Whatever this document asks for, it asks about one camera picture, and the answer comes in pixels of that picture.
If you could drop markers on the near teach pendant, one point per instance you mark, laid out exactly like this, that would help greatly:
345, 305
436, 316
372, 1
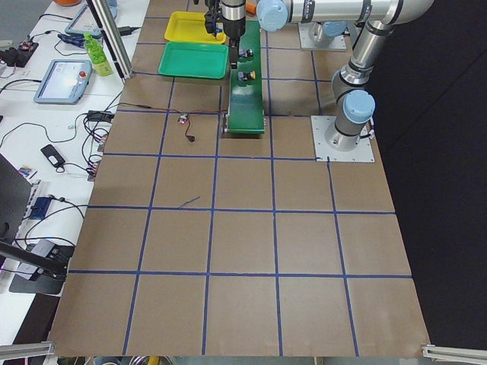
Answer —
64, 82

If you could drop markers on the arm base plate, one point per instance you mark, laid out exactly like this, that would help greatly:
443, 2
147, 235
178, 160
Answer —
331, 146
326, 36

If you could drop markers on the yellow plastic tray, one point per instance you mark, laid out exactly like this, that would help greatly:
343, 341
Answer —
189, 27

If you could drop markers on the teach pendant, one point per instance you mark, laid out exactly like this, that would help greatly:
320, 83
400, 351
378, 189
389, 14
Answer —
64, 82
83, 22

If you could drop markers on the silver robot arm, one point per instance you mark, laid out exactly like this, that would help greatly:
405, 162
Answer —
369, 24
272, 15

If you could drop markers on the black power adapter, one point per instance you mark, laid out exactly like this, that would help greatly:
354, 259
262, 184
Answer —
99, 116

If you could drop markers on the plain orange cylinder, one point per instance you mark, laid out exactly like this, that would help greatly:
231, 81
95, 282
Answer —
250, 7

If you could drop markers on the aluminium frame post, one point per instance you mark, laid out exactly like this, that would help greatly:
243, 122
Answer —
109, 30

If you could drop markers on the green push button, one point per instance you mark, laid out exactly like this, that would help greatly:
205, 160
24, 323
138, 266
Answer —
245, 53

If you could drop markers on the green tea bottle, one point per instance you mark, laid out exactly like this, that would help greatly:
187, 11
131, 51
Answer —
97, 56

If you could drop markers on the motor speed controller board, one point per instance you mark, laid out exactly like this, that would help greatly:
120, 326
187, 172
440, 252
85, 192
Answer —
184, 118

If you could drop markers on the green plastic tray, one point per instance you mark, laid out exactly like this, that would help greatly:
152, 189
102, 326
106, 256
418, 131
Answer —
194, 60

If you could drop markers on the green conveyor belt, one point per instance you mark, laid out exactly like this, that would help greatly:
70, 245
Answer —
245, 108

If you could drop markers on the far teach pendant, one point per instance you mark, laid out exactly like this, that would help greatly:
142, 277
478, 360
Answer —
83, 22

